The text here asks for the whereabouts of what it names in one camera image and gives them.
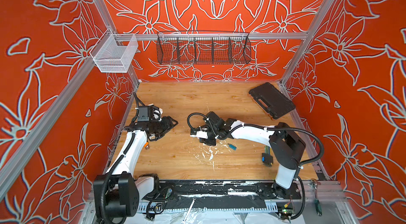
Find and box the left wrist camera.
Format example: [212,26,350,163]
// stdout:
[137,106,161,122]

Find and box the clear plastic bin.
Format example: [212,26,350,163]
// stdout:
[90,28,139,73]

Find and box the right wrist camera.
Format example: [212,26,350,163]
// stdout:
[190,130,208,139]

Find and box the green handled screwdriver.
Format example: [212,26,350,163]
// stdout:
[314,199,322,217]

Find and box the pencils bundle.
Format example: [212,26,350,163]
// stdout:
[265,146,271,155]

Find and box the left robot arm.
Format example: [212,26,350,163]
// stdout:
[93,97,178,224]

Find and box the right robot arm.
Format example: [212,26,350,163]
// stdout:
[187,111,325,199]

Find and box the black box with blue clip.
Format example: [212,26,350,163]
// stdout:
[262,153,273,167]

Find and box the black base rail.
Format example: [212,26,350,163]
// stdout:
[159,180,302,200]

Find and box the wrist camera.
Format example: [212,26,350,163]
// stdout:
[190,130,208,139]
[137,106,161,122]

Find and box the teal usb drive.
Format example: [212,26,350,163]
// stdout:
[227,143,237,151]

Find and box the black wire basket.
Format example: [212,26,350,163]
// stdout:
[156,30,252,65]

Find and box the black tool case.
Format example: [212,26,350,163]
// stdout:
[248,82,296,119]

